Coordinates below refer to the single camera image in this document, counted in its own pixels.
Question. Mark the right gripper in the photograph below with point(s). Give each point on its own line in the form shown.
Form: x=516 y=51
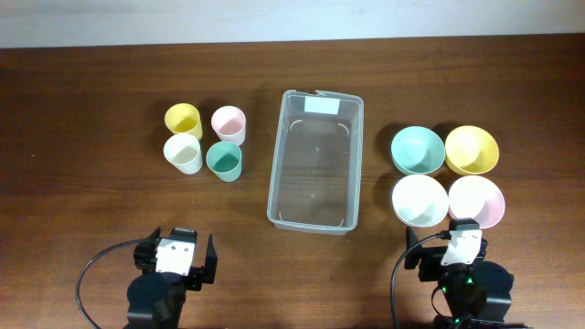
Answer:
x=431 y=260

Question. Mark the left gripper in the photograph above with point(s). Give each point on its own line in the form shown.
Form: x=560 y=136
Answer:
x=198 y=273

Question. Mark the white plastic bowl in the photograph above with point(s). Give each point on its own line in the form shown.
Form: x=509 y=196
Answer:
x=419 y=201

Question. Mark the teal plastic bowl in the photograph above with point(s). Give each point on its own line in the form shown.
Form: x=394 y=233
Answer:
x=417 y=150

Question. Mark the white plastic cup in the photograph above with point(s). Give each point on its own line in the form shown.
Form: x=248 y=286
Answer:
x=183 y=151

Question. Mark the yellow plastic cup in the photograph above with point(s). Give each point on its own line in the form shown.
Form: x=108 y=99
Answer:
x=184 y=118

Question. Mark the pink plastic cup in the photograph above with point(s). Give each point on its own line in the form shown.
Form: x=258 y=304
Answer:
x=229 y=123

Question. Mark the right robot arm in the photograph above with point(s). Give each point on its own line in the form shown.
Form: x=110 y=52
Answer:
x=477 y=292

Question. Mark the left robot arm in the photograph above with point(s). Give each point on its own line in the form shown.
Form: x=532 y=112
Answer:
x=157 y=296

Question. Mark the clear plastic storage container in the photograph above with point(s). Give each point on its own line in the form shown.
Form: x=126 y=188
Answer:
x=317 y=166

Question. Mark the white label on container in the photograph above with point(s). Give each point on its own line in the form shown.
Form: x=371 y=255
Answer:
x=320 y=105

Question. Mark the teal plastic cup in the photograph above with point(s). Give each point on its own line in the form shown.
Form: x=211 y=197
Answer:
x=224 y=159

